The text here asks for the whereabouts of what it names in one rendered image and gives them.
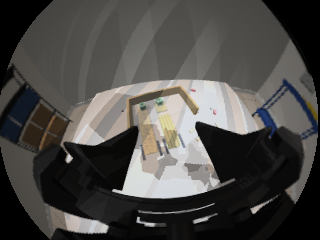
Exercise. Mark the tan speckled strip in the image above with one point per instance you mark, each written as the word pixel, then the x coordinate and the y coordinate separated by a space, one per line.
pixel 148 139

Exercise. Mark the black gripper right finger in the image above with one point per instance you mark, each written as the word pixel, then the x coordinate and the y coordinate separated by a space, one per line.
pixel 227 150

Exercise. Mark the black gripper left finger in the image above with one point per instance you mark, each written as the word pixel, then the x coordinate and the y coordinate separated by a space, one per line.
pixel 110 159

